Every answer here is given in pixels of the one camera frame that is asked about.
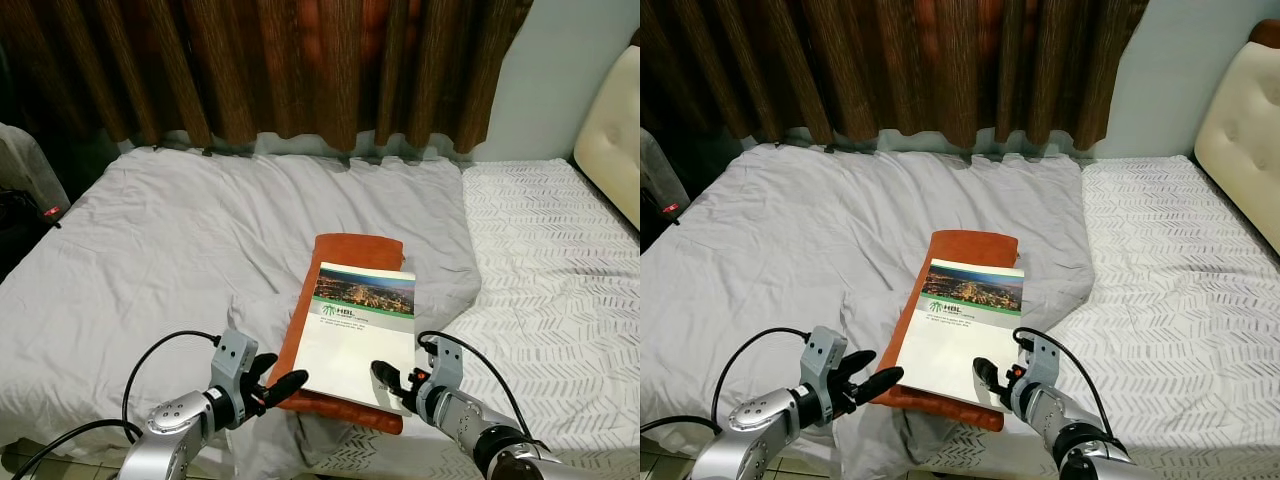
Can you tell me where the HBL city photo book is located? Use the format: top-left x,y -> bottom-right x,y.
893,258 -> 1026,413
293,262 -> 417,414

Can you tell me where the orange pillow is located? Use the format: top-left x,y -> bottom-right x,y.
268,233 -> 407,436
870,229 -> 1021,433

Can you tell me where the grey duvet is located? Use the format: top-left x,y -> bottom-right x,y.
640,143 -> 1097,480
0,147 -> 484,480

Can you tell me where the white patterned mattress sheet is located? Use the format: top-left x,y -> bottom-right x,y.
900,154 -> 1280,480
290,158 -> 641,480

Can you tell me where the black device with red light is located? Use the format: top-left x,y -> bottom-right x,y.
640,190 -> 683,251
0,190 -> 63,281

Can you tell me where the grey rounded appliance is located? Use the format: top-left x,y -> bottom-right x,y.
0,122 -> 69,216
640,128 -> 691,216

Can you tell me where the brown curtain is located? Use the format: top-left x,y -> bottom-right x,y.
0,0 -> 533,157
640,0 -> 1151,153

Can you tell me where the cream padded headboard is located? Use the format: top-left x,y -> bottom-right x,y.
573,45 -> 641,229
1194,40 -> 1280,257

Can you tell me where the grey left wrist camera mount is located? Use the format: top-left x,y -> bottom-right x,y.
213,328 -> 259,397
805,326 -> 851,396

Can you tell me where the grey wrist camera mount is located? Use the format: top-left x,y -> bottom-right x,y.
805,326 -> 851,396
430,337 -> 467,387
1025,335 -> 1064,386
213,328 -> 259,397

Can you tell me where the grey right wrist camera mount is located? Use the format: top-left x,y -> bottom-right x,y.
430,337 -> 467,387
1025,335 -> 1064,386

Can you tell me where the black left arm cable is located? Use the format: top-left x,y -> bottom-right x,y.
640,327 -> 813,441
10,330 -> 221,480

